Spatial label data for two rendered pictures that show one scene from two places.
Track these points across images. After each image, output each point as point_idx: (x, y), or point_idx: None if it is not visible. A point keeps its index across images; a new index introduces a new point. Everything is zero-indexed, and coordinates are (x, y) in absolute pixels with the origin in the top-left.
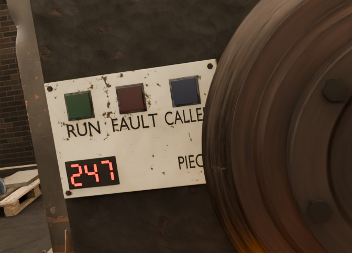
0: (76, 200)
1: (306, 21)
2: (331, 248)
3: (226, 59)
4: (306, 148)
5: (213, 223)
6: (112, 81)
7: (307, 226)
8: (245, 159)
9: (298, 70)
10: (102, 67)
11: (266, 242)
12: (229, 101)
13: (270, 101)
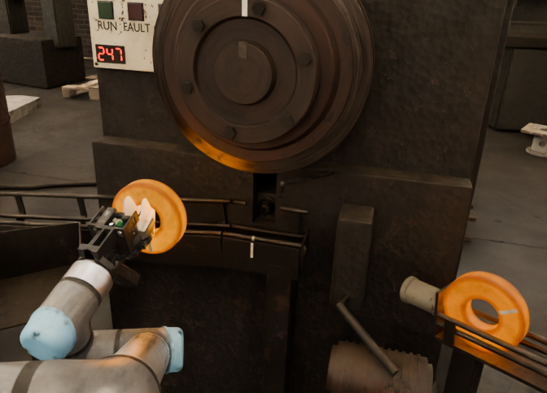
0: (102, 70)
1: None
2: (192, 107)
3: None
4: (184, 54)
5: None
6: None
7: (182, 94)
8: (170, 57)
9: (195, 12)
10: None
11: (177, 105)
12: (168, 23)
13: (181, 26)
